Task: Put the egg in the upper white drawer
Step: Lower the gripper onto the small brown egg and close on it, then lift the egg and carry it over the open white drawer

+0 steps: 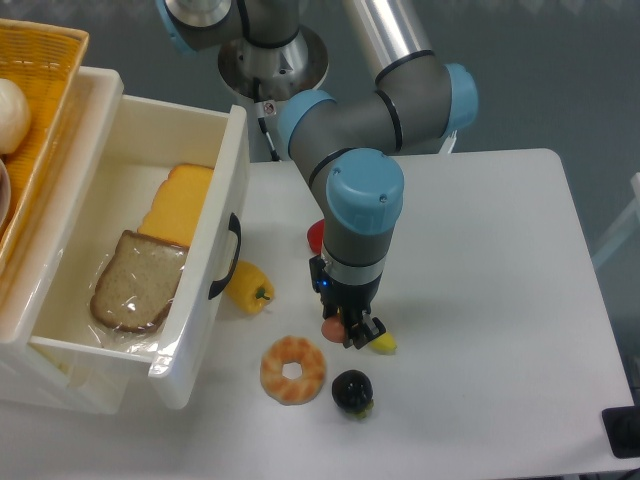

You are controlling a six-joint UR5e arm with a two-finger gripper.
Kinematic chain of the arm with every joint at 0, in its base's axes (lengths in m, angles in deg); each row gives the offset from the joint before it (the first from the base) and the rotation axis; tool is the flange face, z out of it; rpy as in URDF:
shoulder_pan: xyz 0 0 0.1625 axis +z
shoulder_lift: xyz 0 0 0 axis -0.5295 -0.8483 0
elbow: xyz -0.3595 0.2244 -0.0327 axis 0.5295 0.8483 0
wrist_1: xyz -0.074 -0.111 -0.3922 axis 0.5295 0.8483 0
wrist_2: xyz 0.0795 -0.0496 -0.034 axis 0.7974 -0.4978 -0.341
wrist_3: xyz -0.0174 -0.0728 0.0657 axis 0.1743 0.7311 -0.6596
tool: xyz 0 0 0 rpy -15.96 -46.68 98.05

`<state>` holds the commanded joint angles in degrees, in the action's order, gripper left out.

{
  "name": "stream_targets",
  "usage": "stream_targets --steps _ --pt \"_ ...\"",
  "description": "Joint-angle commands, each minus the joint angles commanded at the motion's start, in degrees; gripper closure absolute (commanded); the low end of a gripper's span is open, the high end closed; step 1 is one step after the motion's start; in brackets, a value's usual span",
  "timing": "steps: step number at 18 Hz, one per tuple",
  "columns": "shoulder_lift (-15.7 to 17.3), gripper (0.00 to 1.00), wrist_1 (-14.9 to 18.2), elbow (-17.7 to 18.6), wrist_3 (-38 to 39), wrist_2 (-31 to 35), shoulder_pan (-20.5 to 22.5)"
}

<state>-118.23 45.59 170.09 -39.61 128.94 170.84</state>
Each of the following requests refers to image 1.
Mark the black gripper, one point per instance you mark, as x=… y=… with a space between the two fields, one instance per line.
x=346 y=294

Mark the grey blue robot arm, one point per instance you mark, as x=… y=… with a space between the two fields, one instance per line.
x=344 y=152

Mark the open white drawer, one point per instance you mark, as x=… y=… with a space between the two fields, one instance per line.
x=146 y=141

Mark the white drawer cabinet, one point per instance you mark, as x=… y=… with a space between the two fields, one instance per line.
x=36 y=374

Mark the yellow banana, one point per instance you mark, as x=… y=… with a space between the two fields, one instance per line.
x=385 y=344

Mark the glazed donut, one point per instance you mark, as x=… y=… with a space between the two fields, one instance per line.
x=293 y=370

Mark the dark purple mangosteen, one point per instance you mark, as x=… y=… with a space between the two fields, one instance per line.
x=352 y=392

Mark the red bell pepper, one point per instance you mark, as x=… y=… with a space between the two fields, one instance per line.
x=315 y=235

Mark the yellow bell pepper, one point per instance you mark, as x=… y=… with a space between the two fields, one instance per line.
x=249 y=288

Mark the brown bread slice in wrap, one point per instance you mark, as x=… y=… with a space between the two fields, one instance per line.
x=135 y=291

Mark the black device at table edge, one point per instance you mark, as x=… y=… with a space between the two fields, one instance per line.
x=622 y=429

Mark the dark bowl at left edge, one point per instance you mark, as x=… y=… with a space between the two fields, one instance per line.
x=5 y=194

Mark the white round bun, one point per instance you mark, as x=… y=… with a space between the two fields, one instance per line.
x=15 y=116

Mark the yellow wicker basket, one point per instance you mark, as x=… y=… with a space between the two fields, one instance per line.
x=42 y=60

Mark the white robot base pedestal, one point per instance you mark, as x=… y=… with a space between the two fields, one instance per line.
x=263 y=80

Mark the white frame at right edge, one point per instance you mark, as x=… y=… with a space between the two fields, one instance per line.
x=620 y=230

